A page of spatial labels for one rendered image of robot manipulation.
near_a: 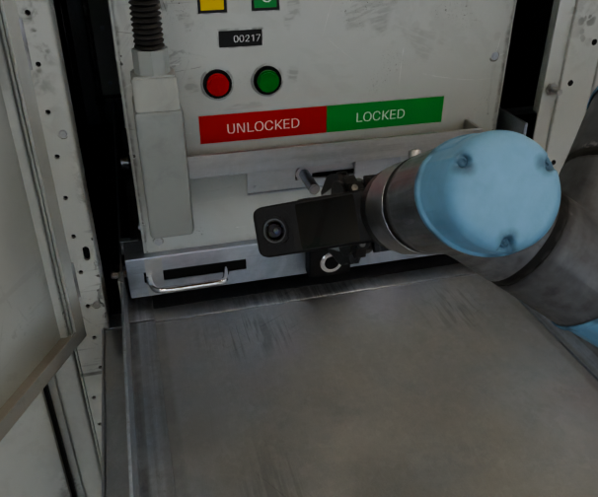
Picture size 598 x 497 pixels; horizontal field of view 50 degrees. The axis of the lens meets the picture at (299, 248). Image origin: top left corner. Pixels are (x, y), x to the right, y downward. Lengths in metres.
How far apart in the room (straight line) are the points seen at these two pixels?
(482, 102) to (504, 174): 0.52
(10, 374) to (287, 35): 0.50
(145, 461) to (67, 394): 0.28
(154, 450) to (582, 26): 0.70
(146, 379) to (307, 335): 0.20
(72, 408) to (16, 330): 0.20
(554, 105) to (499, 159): 0.54
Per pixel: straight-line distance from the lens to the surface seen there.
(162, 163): 0.68
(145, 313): 0.87
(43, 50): 0.72
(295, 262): 0.88
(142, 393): 0.75
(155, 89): 0.67
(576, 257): 0.43
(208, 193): 0.82
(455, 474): 0.68
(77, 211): 0.78
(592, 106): 0.53
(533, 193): 0.39
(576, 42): 0.90
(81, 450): 1.00
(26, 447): 0.97
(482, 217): 0.38
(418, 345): 0.81
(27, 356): 0.82
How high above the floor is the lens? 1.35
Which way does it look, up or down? 30 degrees down
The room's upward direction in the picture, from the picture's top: straight up
